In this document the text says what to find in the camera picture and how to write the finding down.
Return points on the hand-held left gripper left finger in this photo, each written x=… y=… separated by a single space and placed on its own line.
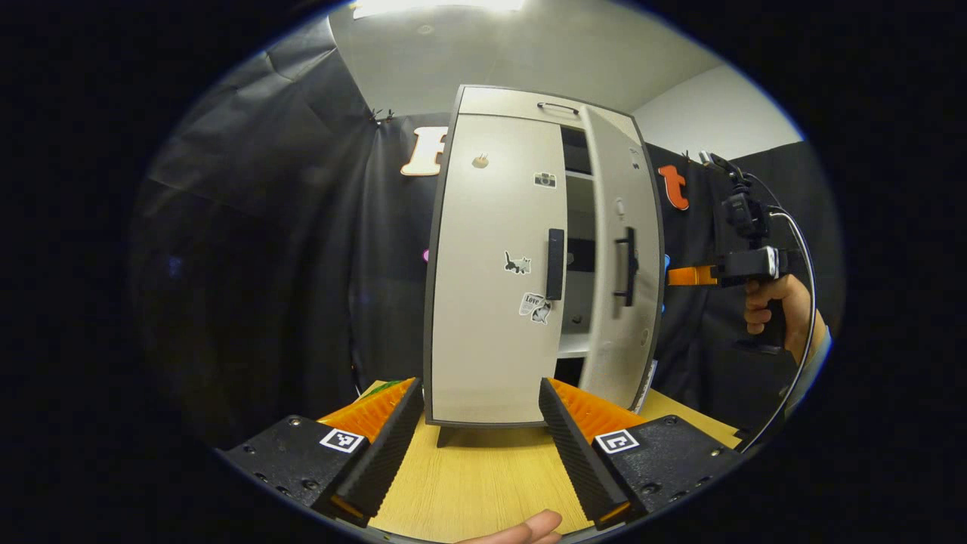
x=389 y=446

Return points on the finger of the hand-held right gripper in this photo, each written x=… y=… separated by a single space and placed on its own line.
x=691 y=275

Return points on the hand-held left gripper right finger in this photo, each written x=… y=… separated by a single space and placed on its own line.
x=574 y=446

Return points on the beige double-door shoe cabinet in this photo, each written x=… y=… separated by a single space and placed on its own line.
x=446 y=408

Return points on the beige shoe cabinet door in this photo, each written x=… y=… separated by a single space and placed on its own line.
x=612 y=355
x=483 y=302

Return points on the white cabinet shelf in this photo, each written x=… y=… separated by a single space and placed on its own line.
x=578 y=175
x=573 y=346

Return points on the beige cabinet drawer front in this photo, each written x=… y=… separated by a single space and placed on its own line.
x=506 y=100

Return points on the black backdrop cloth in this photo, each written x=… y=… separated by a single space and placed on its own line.
x=264 y=264

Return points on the ceiling light panel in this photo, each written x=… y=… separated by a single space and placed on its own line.
x=438 y=6

